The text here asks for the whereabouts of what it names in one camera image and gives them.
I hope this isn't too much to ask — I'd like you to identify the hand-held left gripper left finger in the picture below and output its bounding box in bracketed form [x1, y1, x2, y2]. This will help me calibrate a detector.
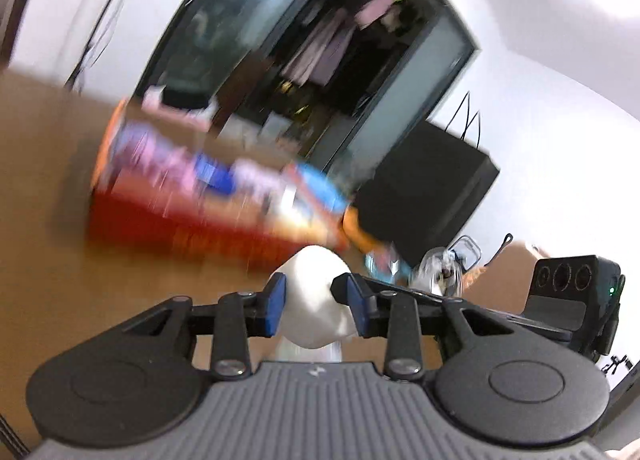
[120, 272, 288, 377]

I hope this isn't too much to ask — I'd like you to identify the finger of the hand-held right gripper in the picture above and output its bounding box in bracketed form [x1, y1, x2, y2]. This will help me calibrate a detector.
[361, 276, 577, 344]

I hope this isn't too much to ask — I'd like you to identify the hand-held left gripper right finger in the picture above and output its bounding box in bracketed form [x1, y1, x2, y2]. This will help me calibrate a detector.
[331, 274, 512, 377]

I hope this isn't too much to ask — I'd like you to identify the white soft roll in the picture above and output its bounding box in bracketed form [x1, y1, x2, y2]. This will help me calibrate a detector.
[273, 245, 359, 350]

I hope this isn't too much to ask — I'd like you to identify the red cardboard box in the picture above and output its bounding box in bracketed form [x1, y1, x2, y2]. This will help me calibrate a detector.
[89, 99, 352, 273]

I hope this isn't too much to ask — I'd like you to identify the blue tissue packet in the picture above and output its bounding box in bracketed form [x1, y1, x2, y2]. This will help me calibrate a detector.
[194, 152, 237, 194]

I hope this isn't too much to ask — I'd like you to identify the small blue flat packet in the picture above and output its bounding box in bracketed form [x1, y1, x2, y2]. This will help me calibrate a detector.
[366, 249, 412, 283]

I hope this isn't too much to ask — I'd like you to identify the tan cardboard box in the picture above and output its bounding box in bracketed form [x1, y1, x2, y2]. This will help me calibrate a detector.
[464, 239, 552, 312]

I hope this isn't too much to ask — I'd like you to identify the clear drinking glass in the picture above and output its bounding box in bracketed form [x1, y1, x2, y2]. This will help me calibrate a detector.
[416, 234, 484, 299]

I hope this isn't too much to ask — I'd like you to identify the blue wet wipes pack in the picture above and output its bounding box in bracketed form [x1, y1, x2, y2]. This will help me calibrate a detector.
[294, 164, 351, 217]

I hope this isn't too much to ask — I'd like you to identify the dark wardrobe with clothes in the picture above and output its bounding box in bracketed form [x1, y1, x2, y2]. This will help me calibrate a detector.
[134, 0, 482, 193]

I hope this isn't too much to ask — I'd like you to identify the long pink hanging coat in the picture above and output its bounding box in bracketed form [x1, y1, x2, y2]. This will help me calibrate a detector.
[281, 17, 357, 87]

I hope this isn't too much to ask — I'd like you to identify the pink hanging jacket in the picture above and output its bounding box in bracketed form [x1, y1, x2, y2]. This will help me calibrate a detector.
[356, 0, 402, 32]

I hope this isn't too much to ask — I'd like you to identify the dark wooden chair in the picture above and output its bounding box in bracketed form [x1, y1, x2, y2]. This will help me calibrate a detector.
[0, 0, 47, 72]

